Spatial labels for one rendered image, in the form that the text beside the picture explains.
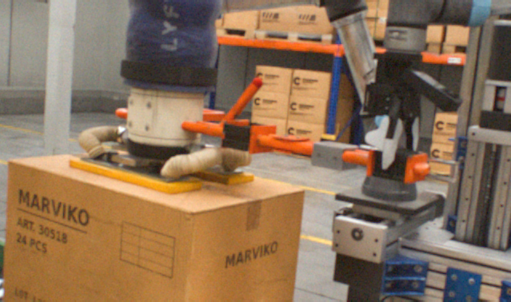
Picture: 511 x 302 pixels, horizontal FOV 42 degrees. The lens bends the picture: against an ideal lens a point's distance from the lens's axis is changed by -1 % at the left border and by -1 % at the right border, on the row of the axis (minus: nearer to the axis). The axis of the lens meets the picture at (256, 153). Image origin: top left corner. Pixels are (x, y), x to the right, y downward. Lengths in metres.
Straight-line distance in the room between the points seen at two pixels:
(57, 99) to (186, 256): 3.26
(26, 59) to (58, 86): 7.77
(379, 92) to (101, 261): 0.69
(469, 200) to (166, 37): 0.90
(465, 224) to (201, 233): 0.82
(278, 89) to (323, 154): 8.31
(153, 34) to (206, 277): 0.53
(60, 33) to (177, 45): 3.01
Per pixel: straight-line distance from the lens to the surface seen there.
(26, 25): 12.21
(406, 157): 1.21
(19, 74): 12.16
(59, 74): 4.48
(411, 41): 1.22
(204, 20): 1.52
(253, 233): 1.44
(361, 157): 1.26
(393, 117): 1.20
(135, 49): 1.53
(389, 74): 1.25
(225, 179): 1.54
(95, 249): 1.49
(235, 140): 1.41
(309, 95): 9.35
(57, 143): 4.53
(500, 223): 1.85
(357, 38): 1.93
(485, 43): 1.93
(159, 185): 1.42
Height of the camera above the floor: 1.39
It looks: 8 degrees down
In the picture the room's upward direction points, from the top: 5 degrees clockwise
